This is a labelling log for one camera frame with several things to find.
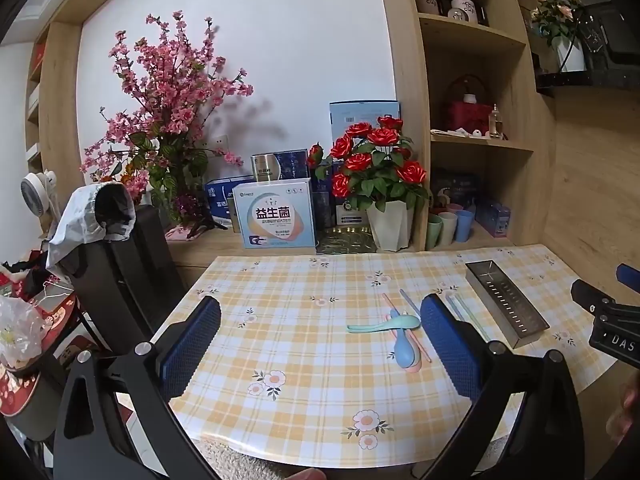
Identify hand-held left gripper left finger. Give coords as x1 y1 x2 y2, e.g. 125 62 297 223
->
52 296 222 480

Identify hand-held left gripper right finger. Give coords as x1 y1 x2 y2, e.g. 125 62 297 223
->
410 293 586 480

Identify blue spoon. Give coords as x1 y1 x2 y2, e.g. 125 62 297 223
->
392 309 417 368

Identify metal utensil tray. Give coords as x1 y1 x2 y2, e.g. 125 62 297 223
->
465 259 551 348

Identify green spoon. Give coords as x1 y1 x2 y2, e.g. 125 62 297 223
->
346 314 422 334

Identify green chopstick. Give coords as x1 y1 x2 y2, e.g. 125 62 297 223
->
457 294 493 343

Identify black chair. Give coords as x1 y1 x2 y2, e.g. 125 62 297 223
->
64 204 187 343

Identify yellow plaid tablecloth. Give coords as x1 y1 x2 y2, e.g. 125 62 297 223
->
150 243 617 472

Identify green cup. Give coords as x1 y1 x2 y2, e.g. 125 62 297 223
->
426 214 444 251

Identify purple blue box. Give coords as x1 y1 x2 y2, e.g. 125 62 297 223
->
475 197 512 238

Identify blue and white box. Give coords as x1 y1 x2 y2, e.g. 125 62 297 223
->
204 176 256 232

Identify gold green tin tray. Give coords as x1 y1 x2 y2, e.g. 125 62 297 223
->
316 226 374 255

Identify light blue tissue box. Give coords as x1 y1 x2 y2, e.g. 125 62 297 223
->
232 177 317 250

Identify dark blue white-label box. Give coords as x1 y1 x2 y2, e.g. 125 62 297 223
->
336 202 372 227

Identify grey jacket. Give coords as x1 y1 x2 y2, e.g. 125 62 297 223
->
45 182 137 271

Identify red round side table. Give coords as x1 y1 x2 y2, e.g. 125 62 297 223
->
0 287 82 417

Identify clear plastic bag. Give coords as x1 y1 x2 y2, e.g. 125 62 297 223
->
0 294 47 372

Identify dark purple cylinder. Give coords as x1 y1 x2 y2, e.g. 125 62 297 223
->
312 191 334 231

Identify red roses in white vase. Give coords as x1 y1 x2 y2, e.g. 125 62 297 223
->
306 116 432 253

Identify silver and blue box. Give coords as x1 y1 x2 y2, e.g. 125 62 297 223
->
251 148 311 182

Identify white fan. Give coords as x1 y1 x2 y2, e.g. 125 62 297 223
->
21 170 59 222

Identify red basket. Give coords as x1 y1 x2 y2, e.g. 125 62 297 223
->
442 75 494 134

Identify pink blossom flower arrangement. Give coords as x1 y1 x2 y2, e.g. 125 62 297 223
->
80 10 256 238

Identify tall light blue box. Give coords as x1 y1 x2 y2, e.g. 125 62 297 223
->
329 101 402 161

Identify pink roses in white pot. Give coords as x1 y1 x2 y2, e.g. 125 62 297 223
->
531 0 587 74

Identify wooden bookshelf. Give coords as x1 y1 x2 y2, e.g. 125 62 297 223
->
25 22 84 177

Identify wooden shelf unit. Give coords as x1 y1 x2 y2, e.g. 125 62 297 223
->
375 0 557 252

